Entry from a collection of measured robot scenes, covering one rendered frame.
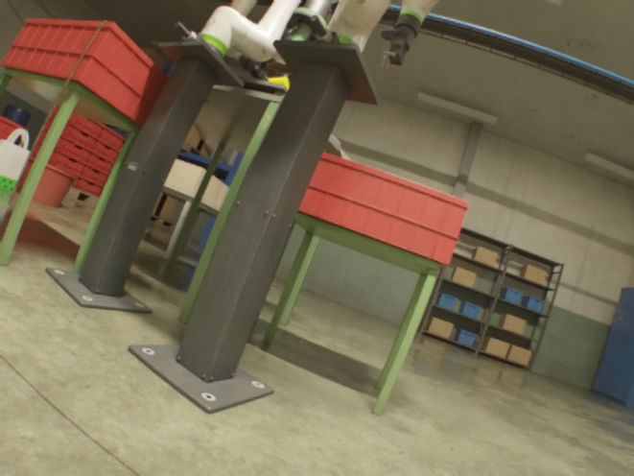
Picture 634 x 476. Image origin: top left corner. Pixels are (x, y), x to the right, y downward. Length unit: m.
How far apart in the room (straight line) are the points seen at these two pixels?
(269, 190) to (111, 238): 0.61
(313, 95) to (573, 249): 6.95
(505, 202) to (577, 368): 3.54
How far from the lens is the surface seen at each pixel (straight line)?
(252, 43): 1.43
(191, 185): 2.92
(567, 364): 7.53
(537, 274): 6.70
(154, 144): 1.24
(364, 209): 1.16
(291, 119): 0.93
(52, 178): 3.15
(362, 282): 6.53
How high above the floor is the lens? 0.37
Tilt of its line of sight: 7 degrees up
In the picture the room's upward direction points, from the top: 22 degrees clockwise
